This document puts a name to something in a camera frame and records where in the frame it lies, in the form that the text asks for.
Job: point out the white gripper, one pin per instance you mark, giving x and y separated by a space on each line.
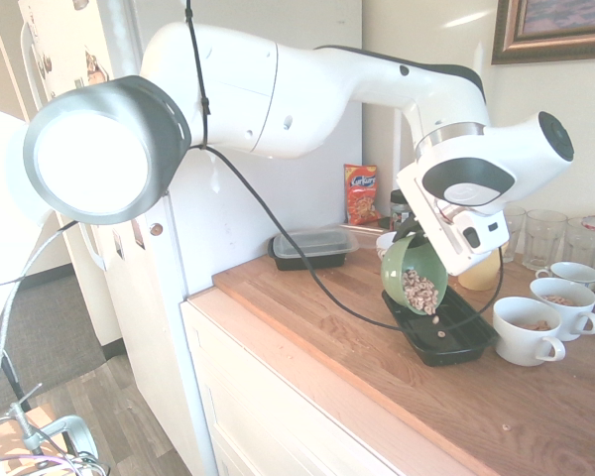
439 238

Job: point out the green ceramic bowl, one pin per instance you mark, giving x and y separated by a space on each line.
394 270

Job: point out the cereal rings heap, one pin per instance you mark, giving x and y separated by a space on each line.
419 290

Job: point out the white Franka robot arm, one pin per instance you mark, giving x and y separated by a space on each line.
302 99

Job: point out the glass jar with black lid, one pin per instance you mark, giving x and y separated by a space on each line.
399 213

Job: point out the white bowl with swirl pattern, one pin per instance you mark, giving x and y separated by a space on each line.
384 245

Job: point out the red snack chips bag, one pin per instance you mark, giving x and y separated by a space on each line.
362 198

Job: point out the yellow ceramic mug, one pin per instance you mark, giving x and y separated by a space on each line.
478 277

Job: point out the black container with clear lid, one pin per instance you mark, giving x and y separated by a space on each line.
327 245

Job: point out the clear glass tumbler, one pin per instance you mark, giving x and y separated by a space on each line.
582 248
514 233
544 240

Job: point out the black open plastic tray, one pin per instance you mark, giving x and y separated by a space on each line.
426 347

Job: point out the white refrigerator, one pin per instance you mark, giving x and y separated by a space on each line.
277 198

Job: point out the white drawer cabinet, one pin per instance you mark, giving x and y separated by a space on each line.
258 396

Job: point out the round copper fridge magnet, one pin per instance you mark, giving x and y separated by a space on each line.
155 228

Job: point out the brown rectangular fridge magnet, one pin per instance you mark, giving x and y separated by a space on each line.
138 235
118 245

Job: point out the silver metal clamp stand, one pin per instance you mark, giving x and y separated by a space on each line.
64 429

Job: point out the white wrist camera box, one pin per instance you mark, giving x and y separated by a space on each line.
481 230

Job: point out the framed picture with brown frame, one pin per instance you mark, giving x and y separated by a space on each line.
506 49

